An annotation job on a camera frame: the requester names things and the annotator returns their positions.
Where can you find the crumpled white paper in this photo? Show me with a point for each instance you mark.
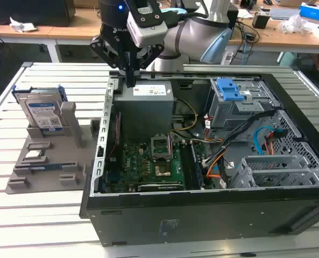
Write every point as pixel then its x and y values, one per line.
pixel 22 25

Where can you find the green motherboard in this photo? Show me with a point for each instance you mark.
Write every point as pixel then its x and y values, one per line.
pixel 137 164

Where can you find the white power strip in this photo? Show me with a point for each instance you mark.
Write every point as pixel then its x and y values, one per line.
pixel 227 57

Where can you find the CPU socket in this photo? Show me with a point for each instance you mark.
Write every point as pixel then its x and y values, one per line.
pixel 162 171

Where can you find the grey parts rack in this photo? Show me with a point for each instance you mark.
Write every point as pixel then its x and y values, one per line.
pixel 54 156

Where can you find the black graphics card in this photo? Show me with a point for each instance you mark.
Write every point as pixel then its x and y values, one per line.
pixel 159 186

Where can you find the large black box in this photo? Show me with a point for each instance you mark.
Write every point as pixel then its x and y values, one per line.
pixel 41 13

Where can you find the grey power supply unit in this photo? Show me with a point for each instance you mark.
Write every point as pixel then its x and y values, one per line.
pixel 143 113

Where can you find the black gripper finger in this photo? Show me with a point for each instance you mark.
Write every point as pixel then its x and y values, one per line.
pixel 151 53
pixel 105 51

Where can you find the black desktop computer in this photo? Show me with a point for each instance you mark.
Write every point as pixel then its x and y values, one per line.
pixel 233 18

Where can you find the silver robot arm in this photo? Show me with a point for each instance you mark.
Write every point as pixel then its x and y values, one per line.
pixel 194 35

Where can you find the small black box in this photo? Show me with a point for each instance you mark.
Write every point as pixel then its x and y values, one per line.
pixel 260 21

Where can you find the clear plastic bag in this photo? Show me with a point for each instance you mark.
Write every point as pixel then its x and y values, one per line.
pixel 293 24

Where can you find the blue drive latch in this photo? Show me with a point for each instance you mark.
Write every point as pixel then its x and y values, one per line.
pixel 229 91

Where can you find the metal drive cage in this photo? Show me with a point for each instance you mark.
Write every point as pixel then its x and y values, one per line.
pixel 229 113

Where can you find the black RAM slot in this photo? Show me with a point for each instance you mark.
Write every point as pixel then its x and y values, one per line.
pixel 186 166
pixel 197 166

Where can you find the RAM stick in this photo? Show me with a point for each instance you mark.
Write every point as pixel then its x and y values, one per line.
pixel 46 167

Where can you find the silver CPU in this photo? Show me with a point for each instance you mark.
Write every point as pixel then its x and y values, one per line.
pixel 34 154

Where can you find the blue cardboard box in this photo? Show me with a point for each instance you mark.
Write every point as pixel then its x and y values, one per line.
pixel 315 10

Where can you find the hard disk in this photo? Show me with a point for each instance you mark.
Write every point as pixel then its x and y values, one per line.
pixel 43 113

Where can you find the metal disk bay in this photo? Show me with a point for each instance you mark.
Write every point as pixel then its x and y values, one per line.
pixel 283 177
pixel 272 161

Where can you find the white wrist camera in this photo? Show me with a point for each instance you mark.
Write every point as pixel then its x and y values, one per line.
pixel 148 32

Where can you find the black PC case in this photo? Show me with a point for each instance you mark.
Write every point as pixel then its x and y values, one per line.
pixel 202 215

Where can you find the long wooden desk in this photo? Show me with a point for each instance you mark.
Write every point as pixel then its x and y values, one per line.
pixel 76 32

